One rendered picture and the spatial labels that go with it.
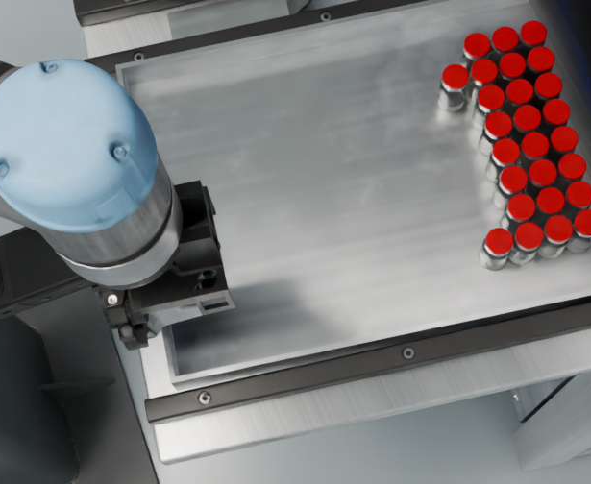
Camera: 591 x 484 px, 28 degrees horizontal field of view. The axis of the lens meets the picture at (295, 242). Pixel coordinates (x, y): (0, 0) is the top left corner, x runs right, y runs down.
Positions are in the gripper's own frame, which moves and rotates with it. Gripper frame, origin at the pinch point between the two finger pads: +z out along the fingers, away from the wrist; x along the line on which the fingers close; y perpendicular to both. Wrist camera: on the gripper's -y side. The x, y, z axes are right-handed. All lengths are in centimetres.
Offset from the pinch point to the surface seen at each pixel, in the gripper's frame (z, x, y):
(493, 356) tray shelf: 3.7, -8.5, 24.9
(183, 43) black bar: 1.6, 21.5, 6.8
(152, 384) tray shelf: 3.7, -4.9, -0.8
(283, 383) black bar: 1.6, -7.4, 9.0
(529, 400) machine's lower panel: 70, -5, 39
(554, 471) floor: 92, -13, 43
